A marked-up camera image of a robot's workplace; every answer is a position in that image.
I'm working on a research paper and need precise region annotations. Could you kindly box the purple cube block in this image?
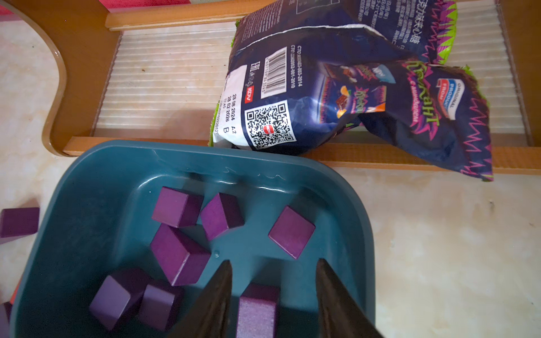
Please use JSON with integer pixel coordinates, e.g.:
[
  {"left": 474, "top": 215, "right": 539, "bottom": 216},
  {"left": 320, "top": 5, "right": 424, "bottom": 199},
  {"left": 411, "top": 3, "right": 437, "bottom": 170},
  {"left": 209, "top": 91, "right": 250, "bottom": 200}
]
[
  {"left": 200, "top": 193, "right": 245, "bottom": 241},
  {"left": 152, "top": 187, "right": 204, "bottom": 228},
  {"left": 236, "top": 283, "right": 280, "bottom": 338},
  {"left": 269, "top": 206, "right": 316, "bottom": 260},
  {"left": 137, "top": 280, "right": 185, "bottom": 332},
  {"left": 0, "top": 302, "right": 13, "bottom": 338}
]

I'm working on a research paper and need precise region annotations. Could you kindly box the purple snack bag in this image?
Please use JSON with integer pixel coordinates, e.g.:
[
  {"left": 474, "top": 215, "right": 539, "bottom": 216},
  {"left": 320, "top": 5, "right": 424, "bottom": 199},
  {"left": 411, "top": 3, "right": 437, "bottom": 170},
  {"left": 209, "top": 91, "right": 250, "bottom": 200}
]
[{"left": 210, "top": 1, "right": 494, "bottom": 181}]

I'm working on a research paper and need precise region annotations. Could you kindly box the teal plastic storage bin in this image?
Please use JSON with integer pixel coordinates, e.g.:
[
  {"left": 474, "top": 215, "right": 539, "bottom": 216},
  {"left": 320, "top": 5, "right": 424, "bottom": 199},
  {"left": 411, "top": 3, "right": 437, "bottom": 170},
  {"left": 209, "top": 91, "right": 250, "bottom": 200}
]
[{"left": 10, "top": 141, "right": 376, "bottom": 337}]

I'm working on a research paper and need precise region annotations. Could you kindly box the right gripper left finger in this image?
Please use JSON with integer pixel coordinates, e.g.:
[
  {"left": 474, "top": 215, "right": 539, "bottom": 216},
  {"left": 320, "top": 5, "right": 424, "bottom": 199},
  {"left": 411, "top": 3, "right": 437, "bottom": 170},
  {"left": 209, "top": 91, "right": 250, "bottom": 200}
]
[{"left": 167, "top": 260, "right": 232, "bottom": 337}]

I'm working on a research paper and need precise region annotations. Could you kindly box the purple wedge block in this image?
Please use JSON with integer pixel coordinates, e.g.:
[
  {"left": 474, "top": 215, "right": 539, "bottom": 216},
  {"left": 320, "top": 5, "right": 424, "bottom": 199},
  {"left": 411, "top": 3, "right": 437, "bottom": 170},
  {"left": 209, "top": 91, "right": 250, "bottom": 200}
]
[{"left": 1, "top": 207, "right": 39, "bottom": 244}]

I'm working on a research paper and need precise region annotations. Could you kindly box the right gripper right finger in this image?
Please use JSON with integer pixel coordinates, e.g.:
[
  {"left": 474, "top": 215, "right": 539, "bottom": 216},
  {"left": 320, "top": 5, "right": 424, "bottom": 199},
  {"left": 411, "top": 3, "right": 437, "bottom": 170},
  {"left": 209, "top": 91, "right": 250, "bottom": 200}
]
[{"left": 316, "top": 259, "right": 383, "bottom": 338}]

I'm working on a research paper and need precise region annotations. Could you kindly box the red arch block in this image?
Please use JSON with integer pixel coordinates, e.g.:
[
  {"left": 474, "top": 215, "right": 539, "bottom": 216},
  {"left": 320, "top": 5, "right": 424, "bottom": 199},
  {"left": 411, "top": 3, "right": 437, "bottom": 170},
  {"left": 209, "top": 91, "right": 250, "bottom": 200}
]
[{"left": 9, "top": 278, "right": 22, "bottom": 305}]

